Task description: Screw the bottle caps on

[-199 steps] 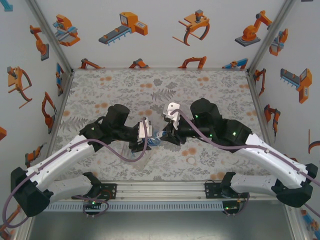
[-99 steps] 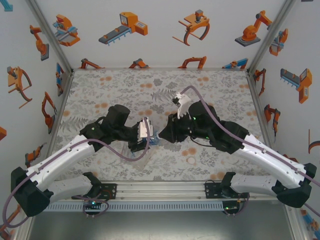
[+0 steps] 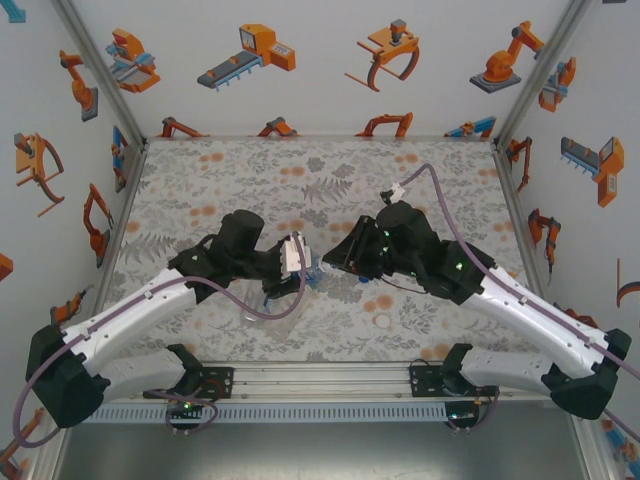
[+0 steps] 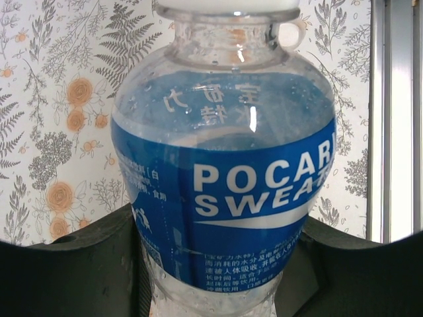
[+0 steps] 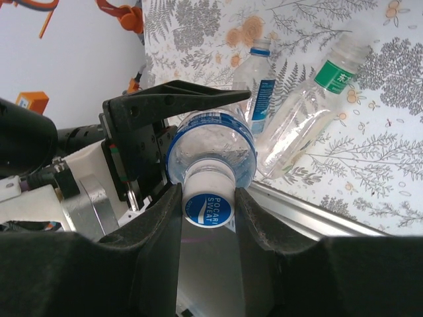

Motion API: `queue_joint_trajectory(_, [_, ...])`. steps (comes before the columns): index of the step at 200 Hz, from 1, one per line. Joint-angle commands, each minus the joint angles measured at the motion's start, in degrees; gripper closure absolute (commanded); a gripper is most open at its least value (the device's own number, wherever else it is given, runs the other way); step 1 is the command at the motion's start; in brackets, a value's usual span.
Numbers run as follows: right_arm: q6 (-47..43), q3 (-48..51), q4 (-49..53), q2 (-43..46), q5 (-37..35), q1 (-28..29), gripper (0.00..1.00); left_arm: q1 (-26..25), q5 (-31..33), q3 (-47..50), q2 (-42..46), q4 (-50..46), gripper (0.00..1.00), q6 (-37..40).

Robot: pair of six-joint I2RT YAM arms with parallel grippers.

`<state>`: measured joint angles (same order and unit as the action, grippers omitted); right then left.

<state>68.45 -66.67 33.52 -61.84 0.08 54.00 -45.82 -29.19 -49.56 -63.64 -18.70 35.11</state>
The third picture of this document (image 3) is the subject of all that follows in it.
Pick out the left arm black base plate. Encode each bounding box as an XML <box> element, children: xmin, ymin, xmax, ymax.
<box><xmin>143</xmin><ymin>366</ymin><xmax>236</xmax><ymax>400</ymax></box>

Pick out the grey metal sheet panel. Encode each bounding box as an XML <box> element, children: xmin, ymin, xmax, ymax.
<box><xmin>52</xmin><ymin>422</ymin><xmax>596</xmax><ymax>480</ymax></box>

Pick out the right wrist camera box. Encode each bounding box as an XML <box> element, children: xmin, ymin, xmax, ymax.
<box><xmin>379</xmin><ymin>182</ymin><xmax>406</xmax><ymax>205</ymax></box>

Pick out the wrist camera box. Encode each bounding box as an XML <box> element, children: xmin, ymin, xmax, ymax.
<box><xmin>379</xmin><ymin>182</ymin><xmax>406</xmax><ymax>205</ymax></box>
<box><xmin>278</xmin><ymin>233</ymin><xmax>315</xmax><ymax>277</ymax></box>

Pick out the clear bottle blue label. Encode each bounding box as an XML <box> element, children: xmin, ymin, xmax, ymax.
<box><xmin>298</xmin><ymin>262</ymin><xmax>329</xmax><ymax>301</ymax></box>

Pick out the slotted grey cable tray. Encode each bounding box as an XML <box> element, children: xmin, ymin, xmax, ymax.
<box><xmin>68</xmin><ymin>403</ymin><xmax>481</xmax><ymax>424</ymax></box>

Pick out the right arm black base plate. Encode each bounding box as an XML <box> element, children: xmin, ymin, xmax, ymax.
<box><xmin>408</xmin><ymin>363</ymin><xmax>505</xmax><ymax>400</ymax></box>

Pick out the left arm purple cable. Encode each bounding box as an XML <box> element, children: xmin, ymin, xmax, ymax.
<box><xmin>12</xmin><ymin>232</ymin><xmax>307</xmax><ymax>447</ymax></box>

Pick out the aluminium frame leg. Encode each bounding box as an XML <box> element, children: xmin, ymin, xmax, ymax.
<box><xmin>572</xmin><ymin>417</ymin><xmax>620</xmax><ymax>480</ymax></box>
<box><xmin>27</xmin><ymin>424</ymin><xmax>69</xmax><ymax>480</ymax></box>

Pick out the thin aluminium rail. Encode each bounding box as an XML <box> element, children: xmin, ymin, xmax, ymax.
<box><xmin>144</xmin><ymin>133</ymin><xmax>497</xmax><ymax>143</ymax></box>

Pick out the floral table cloth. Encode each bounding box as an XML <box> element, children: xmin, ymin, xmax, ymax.
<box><xmin>87</xmin><ymin>138</ymin><xmax>551</xmax><ymax>364</ymax></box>

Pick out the aluminium side rail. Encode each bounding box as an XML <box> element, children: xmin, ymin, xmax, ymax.
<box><xmin>492</xmin><ymin>139</ymin><xmax>564</xmax><ymax>364</ymax></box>
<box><xmin>74</xmin><ymin>139</ymin><xmax>150</xmax><ymax>364</ymax></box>

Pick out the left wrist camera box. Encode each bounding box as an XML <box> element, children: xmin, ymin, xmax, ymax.
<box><xmin>278</xmin><ymin>233</ymin><xmax>315</xmax><ymax>277</ymax></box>

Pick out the aluminium frame rail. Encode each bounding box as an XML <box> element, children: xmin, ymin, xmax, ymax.
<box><xmin>47</xmin><ymin>360</ymin><xmax>595</xmax><ymax>405</ymax></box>

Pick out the clear bottle green label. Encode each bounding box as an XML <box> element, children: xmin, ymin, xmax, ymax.
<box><xmin>264</xmin><ymin>294</ymin><xmax>312</xmax><ymax>343</ymax></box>

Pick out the aluminium frame post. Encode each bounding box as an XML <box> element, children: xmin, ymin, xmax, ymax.
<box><xmin>493</xmin><ymin>0</ymin><xmax>597</xmax><ymax>149</ymax></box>
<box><xmin>49</xmin><ymin>0</ymin><xmax>150</xmax><ymax>147</ymax></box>

